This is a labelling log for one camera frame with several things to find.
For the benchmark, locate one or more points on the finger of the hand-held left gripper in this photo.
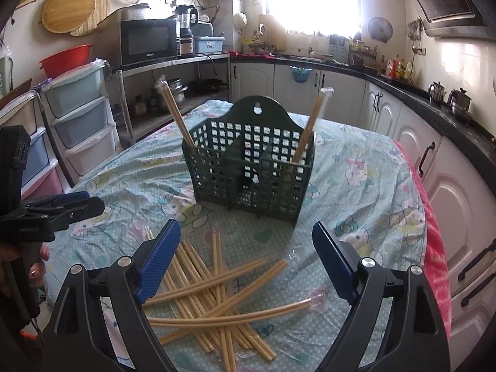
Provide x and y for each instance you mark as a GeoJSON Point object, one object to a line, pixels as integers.
{"type": "Point", "coordinates": [71, 199]}
{"type": "Point", "coordinates": [83, 210]}

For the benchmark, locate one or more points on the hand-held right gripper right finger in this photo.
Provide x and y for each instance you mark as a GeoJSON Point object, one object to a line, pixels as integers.
{"type": "Point", "coordinates": [334, 264]}

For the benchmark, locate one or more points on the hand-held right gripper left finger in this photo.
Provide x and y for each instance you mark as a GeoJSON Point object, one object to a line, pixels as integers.
{"type": "Point", "coordinates": [159, 263]}

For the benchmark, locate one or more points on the pile of chopsticks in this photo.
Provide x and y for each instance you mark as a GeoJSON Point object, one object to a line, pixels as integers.
{"type": "Point", "coordinates": [217, 290]}

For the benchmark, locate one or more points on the green plastic utensil basket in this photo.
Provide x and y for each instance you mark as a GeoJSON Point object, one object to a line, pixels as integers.
{"type": "Point", "coordinates": [232, 151]}

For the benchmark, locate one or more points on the person's left hand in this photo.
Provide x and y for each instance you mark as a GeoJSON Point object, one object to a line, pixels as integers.
{"type": "Point", "coordinates": [38, 269]}

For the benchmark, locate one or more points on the plastic drawer unit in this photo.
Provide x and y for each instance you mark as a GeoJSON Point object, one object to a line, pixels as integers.
{"type": "Point", "coordinates": [38, 151]}
{"type": "Point", "coordinates": [75, 97]}

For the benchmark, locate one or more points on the printed cartoon tablecloth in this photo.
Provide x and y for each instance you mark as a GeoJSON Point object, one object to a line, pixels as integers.
{"type": "Point", "coordinates": [348, 201]}

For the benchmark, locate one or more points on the pink towel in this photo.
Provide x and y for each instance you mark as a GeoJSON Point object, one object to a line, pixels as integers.
{"type": "Point", "coordinates": [436, 271]}

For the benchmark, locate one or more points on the red basin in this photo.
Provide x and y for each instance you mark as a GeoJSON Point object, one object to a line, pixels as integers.
{"type": "Point", "coordinates": [66, 60]}

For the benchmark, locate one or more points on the white lower cabinets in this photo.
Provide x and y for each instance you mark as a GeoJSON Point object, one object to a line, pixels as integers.
{"type": "Point", "coordinates": [453, 186]}

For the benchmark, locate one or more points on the stacked metal pots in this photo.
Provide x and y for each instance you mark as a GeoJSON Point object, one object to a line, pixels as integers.
{"type": "Point", "coordinates": [170, 91]}

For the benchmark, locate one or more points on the metal shelf rack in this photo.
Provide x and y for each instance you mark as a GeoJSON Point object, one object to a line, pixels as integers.
{"type": "Point", "coordinates": [166, 64]}

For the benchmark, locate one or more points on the black microwave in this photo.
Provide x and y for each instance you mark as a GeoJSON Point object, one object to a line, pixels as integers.
{"type": "Point", "coordinates": [147, 40]}

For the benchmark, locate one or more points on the black countertop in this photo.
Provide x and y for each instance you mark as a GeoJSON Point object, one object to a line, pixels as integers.
{"type": "Point", "coordinates": [418, 97]}

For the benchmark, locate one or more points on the bamboo mat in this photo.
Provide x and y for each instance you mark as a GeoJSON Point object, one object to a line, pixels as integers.
{"type": "Point", "coordinates": [101, 11]}

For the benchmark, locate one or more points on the round bamboo tray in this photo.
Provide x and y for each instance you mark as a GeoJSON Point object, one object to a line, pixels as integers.
{"type": "Point", "coordinates": [68, 7]}

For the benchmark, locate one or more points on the blue hanging basket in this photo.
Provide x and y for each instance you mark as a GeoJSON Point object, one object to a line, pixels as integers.
{"type": "Point", "coordinates": [301, 74]}

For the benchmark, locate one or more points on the round metal kettle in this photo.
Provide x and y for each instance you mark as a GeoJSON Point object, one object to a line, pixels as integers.
{"type": "Point", "coordinates": [437, 92]}

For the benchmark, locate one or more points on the square metal kettle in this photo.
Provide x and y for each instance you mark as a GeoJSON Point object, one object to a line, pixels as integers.
{"type": "Point", "coordinates": [460, 102]}

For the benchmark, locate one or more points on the red label bottle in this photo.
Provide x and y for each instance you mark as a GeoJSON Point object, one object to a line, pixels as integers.
{"type": "Point", "coordinates": [392, 66]}

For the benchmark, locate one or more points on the blue plastic box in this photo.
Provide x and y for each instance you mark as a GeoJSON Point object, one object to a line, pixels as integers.
{"type": "Point", "coordinates": [208, 44]}

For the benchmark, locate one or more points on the yellow oil bottle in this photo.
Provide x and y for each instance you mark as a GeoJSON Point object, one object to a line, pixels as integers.
{"type": "Point", "coordinates": [403, 69]}

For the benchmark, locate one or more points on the blender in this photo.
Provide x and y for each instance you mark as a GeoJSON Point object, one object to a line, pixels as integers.
{"type": "Point", "coordinates": [187, 19]}

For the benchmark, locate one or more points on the wooden cutting board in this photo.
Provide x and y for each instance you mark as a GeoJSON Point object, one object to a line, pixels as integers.
{"type": "Point", "coordinates": [273, 33]}

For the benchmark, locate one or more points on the hanging ladles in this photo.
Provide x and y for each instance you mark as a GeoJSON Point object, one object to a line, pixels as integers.
{"type": "Point", "coordinates": [416, 35]}

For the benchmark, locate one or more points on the window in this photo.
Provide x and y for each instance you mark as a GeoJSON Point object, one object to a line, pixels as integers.
{"type": "Point", "coordinates": [314, 0]}

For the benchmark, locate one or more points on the black range hood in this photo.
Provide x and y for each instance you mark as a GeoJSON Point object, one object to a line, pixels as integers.
{"type": "Point", "coordinates": [441, 4]}

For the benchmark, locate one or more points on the small wall fan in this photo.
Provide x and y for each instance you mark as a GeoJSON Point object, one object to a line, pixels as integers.
{"type": "Point", "coordinates": [380, 29]}

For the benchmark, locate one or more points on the white round wall object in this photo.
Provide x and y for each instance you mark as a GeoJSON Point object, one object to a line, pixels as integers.
{"type": "Point", "coordinates": [240, 20]}

